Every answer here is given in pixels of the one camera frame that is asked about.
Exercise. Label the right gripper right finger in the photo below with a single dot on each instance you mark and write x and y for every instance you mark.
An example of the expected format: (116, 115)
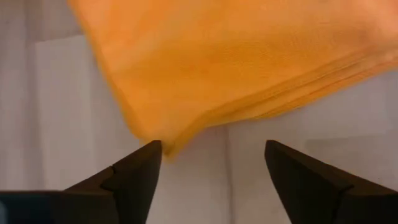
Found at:
(298, 180)

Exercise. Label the orange microfiber towel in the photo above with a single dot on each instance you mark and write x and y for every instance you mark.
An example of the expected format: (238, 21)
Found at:
(217, 62)

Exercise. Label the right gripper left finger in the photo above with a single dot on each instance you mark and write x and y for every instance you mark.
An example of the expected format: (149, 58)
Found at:
(136, 177)

